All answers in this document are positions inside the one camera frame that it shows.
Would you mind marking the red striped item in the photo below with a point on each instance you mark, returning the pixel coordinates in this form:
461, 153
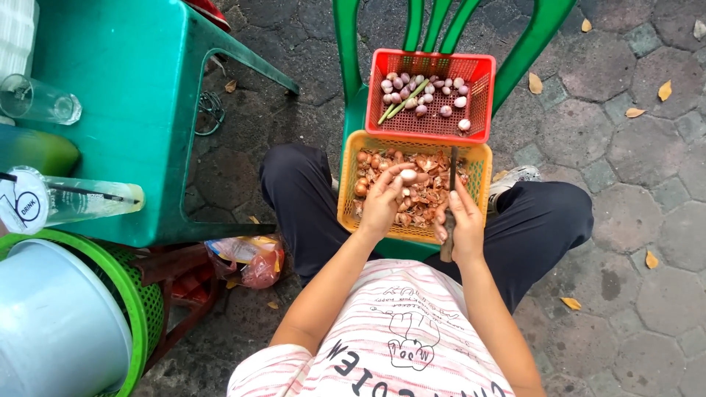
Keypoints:
212, 12

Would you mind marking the pink striped shirt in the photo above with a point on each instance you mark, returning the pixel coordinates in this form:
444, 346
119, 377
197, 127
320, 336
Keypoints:
386, 336

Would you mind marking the pale blue plastic bucket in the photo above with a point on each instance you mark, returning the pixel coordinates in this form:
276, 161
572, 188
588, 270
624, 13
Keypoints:
55, 325

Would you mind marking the green plastic mesh basket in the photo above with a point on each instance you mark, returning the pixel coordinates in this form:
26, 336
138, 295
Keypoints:
143, 309

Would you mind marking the pile of shallot skins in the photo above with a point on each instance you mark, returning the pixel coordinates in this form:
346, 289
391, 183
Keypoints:
427, 196

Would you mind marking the plastic bag with packets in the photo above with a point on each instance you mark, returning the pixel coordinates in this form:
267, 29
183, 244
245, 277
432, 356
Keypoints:
259, 267

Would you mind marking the white ribbed container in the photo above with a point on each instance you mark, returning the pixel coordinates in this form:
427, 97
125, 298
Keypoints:
16, 38

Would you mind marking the green lemongrass stalk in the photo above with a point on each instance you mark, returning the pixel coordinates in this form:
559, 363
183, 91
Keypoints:
405, 101
412, 99

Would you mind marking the group of peeled shallots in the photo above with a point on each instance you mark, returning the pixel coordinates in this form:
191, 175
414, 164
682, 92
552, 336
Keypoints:
424, 98

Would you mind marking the green rounded container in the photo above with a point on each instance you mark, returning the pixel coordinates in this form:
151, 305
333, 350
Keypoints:
33, 151

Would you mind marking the teal plastic table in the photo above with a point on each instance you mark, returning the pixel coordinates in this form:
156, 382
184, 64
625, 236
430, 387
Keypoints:
138, 110

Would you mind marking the green plastic chair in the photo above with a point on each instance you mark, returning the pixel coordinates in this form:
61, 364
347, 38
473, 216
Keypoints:
347, 55

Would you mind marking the group of unpeeled brown shallots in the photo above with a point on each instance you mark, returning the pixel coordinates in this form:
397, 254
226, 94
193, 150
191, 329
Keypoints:
362, 189

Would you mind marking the peeled pale shallot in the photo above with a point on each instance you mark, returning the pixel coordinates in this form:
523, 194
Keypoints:
409, 176

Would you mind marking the clear plastic cup with lid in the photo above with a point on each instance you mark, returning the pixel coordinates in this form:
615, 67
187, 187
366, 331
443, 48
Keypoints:
82, 201

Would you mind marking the red plastic basket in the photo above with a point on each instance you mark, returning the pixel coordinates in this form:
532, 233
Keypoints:
430, 124

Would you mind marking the dark red wooden stool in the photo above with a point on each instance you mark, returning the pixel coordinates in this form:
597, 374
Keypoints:
182, 292

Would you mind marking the white grey sneaker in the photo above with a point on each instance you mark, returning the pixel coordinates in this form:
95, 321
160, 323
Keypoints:
516, 177

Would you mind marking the dry yellow leaf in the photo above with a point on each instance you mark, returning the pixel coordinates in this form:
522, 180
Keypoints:
699, 28
571, 303
586, 25
230, 86
665, 90
634, 112
535, 83
651, 259

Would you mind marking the black trousers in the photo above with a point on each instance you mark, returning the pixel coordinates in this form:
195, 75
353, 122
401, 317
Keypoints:
298, 187

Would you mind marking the empty clear glass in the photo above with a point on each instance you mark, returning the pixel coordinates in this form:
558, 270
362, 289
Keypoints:
38, 100

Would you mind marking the person's left hand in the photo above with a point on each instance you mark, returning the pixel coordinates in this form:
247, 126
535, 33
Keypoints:
378, 207

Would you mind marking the yellow plastic basket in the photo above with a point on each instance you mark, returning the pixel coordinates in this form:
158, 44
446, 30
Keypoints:
347, 209

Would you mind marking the person's right hand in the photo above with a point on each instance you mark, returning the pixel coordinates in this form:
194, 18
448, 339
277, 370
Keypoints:
469, 234

